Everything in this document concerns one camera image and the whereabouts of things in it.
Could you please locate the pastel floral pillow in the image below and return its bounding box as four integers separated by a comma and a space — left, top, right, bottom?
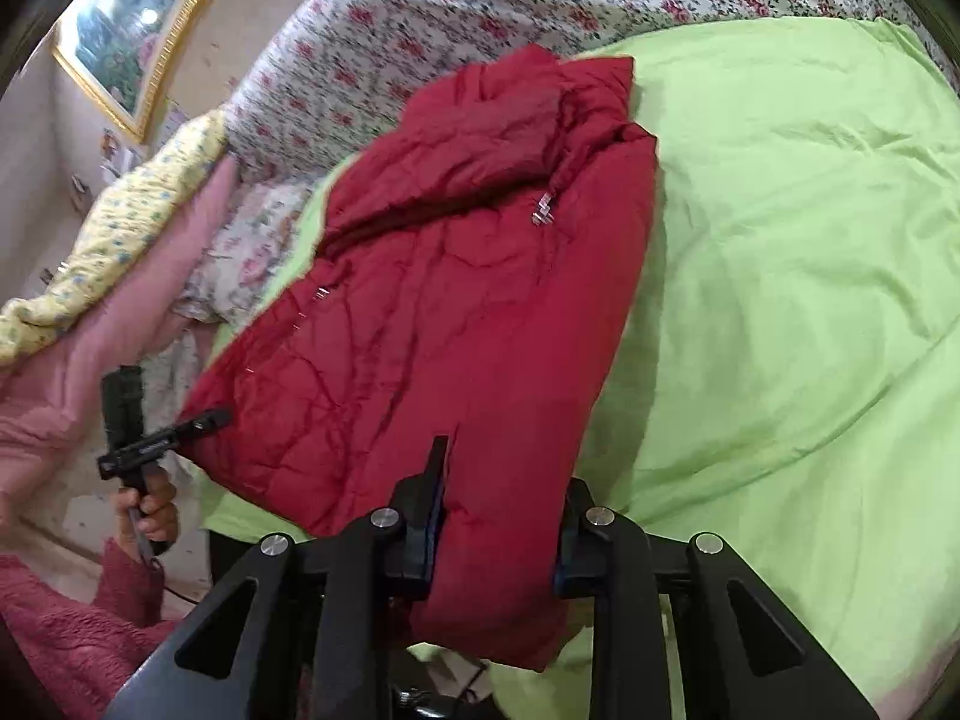
142, 177, 313, 427

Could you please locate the yellow floral pillow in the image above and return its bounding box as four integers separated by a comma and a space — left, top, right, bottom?
2, 109, 226, 366

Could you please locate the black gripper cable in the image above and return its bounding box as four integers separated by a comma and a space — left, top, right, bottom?
152, 553, 209, 605

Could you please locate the red fuzzy left sleeve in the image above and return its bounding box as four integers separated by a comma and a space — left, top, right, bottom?
2, 539, 176, 718

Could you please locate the red quilted puffer jacket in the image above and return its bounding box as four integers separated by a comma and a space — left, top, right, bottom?
184, 46, 658, 670

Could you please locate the red rose floral quilt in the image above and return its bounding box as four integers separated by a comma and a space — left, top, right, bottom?
224, 0, 958, 181

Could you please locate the pink blanket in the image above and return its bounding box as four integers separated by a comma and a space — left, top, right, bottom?
2, 156, 238, 530

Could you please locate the person's left hand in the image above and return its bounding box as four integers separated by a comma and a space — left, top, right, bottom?
112, 468, 181, 561

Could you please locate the gold framed landscape painting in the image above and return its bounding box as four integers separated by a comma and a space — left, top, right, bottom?
52, 0, 203, 143

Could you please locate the lime green bed sheet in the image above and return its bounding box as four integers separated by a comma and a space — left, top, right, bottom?
195, 13, 960, 720

